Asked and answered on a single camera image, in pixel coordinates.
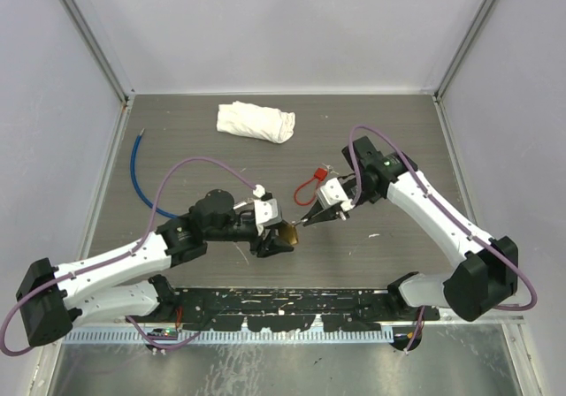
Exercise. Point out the slotted cable duct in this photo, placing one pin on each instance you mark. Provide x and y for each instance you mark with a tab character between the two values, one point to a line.
316	335

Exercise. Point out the silver keys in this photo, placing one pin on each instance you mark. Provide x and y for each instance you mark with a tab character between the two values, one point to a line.
330	169

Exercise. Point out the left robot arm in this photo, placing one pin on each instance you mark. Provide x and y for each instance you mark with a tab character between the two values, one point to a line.
52	299

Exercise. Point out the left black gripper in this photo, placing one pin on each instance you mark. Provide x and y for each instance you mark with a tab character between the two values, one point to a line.
256	245

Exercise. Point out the white crumpled cloth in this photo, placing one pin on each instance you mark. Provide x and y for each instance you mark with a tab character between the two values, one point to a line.
256	122

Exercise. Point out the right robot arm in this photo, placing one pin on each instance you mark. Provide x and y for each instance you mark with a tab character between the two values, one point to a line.
484	268

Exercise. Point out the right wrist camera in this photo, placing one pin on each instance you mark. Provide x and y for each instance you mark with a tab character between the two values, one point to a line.
332	194

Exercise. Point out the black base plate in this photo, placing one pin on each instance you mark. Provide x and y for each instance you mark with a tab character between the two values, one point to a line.
278	310

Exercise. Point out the brass padlock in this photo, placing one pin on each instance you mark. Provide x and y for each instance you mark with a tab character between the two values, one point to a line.
289	234

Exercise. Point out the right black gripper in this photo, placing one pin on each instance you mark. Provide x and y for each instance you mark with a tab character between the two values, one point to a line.
317	214

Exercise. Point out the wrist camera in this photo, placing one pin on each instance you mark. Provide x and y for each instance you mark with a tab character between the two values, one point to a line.
267	211
332	194

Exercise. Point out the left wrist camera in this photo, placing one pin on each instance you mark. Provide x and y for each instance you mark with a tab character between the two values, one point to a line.
267	211

